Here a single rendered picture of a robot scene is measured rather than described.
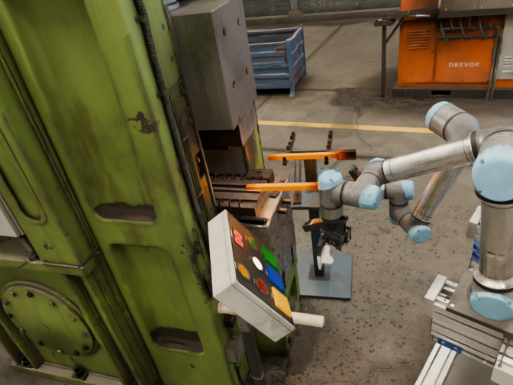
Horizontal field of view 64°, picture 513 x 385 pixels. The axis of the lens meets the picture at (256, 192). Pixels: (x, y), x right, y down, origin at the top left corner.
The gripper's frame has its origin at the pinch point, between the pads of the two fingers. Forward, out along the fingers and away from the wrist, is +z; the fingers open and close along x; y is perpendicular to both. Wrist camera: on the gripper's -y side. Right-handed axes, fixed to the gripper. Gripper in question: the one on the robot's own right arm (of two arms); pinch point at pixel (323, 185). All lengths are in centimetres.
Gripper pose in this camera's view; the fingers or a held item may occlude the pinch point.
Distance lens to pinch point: 173.2
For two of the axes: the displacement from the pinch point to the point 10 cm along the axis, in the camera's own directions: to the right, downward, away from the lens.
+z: -9.4, -0.1, 3.4
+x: 2.8, -5.8, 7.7
